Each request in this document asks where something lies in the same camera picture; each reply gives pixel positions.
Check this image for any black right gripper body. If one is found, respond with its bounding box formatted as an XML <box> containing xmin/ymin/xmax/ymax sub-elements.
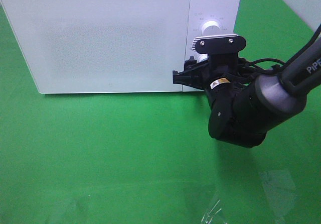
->
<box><xmin>201</xmin><ymin>53</ymin><xmax>253</xmax><ymax>108</ymax></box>

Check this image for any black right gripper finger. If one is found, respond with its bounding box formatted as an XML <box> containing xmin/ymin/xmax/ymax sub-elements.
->
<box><xmin>173</xmin><ymin>68</ymin><xmax>210</xmax><ymax>91</ymax></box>
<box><xmin>184</xmin><ymin>56</ymin><xmax>208</xmax><ymax>70</ymax></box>

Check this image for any white timer knob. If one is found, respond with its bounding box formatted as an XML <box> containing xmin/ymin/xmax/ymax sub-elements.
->
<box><xmin>197</xmin><ymin>54</ymin><xmax>208</xmax><ymax>63</ymax></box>

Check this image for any white microwave door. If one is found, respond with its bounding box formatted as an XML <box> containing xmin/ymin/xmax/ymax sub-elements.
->
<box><xmin>1</xmin><ymin>0</ymin><xmax>189</xmax><ymax>93</ymax></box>

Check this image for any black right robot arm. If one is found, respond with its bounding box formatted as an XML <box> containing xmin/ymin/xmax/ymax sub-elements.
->
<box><xmin>173</xmin><ymin>30</ymin><xmax>320</xmax><ymax>148</ymax></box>

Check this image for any upper white power knob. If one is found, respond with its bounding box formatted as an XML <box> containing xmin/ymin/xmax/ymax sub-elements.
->
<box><xmin>201</xmin><ymin>20</ymin><xmax>222</xmax><ymax>36</ymax></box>

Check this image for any green table cloth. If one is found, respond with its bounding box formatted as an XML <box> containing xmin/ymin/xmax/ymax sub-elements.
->
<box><xmin>1</xmin><ymin>12</ymin><xmax>320</xmax><ymax>223</ymax></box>

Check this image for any white microwave oven body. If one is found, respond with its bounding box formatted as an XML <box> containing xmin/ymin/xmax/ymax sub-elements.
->
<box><xmin>4</xmin><ymin>0</ymin><xmax>241</xmax><ymax>93</ymax></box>

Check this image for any clear tape right patch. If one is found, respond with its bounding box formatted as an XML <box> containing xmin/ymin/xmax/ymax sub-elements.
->
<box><xmin>259</xmin><ymin>169</ymin><xmax>297</xmax><ymax>217</ymax></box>

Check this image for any clear tape patch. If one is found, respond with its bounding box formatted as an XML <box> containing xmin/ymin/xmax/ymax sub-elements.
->
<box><xmin>259</xmin><ymin>169</ymin><xmax>297</xmax><ymax>217</ymax></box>
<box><xmin>183</xmin><ymin>184</ymin><xmax>228</xmax><ymax>223</ymax></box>

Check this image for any clear tape front patch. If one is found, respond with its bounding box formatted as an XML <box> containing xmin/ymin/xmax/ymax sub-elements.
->
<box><xmin>183</xmin><ymin>184</ymin><xmax>228</xmax><ymax>223</ymax></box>

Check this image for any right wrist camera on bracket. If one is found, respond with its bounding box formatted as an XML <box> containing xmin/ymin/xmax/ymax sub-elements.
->
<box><xmin>191</xmin><ymin>34</ymin><xmax>246</xmax><ymax>55</ymax></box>

